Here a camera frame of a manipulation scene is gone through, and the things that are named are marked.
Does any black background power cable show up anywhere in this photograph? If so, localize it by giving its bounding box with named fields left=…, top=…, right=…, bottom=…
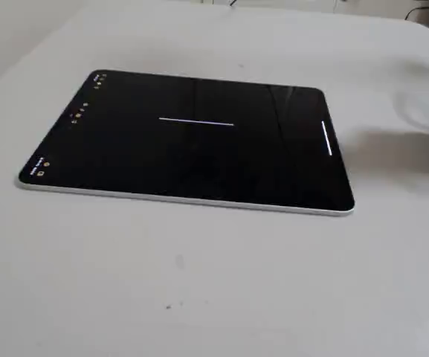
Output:
left=404, top=4, right=429, bottom=22

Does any black screen silver tablet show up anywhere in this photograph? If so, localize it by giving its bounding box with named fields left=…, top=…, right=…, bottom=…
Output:
left=16, top=68, right=356, bottom=219

